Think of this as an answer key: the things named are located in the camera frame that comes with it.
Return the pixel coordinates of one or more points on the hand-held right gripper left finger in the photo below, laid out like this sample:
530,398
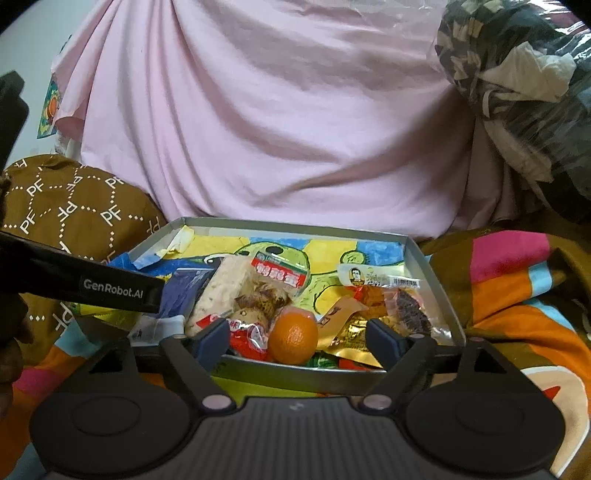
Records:
210,344

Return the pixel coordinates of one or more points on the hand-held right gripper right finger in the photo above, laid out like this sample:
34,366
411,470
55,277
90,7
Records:
385,344

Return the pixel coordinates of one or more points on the shiny gold snack packet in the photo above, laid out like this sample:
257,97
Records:
351,340

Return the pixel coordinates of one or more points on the dark dried meat packet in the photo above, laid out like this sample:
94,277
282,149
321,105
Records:
411,311

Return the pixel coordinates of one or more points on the orange snack packet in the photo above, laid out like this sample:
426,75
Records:
371,300

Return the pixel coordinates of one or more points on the beige nougat bar packet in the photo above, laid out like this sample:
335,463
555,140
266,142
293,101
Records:
221,286

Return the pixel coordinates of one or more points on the blue snack packet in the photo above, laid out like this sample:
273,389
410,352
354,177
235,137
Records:
184,290

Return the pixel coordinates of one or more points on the mottled brown snack packet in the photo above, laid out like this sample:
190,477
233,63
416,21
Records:
263,300

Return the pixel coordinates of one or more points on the white portrait snack packet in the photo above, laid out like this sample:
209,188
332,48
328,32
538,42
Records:
358,274

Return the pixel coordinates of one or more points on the orange mandarin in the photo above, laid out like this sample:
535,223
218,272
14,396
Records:
293,339

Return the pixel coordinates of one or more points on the grey shallow box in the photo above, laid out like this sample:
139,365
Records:
300,378

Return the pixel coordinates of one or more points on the red label snack packet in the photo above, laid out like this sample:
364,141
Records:
281,272

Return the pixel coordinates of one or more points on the person's left hand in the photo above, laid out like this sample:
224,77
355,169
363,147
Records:
11,341

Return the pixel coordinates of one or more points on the dinosaur crayon drawing sheet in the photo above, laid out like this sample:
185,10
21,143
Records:
323,249

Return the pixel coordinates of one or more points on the colourful printed blanket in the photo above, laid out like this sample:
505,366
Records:
508,300

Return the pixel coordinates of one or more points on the pink cloth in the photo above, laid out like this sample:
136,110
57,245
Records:
277,115

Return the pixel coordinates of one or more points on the clear plastic bag of clothes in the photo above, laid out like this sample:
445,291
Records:
531,92

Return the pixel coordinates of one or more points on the colourful wall poster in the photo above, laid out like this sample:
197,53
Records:
48,110

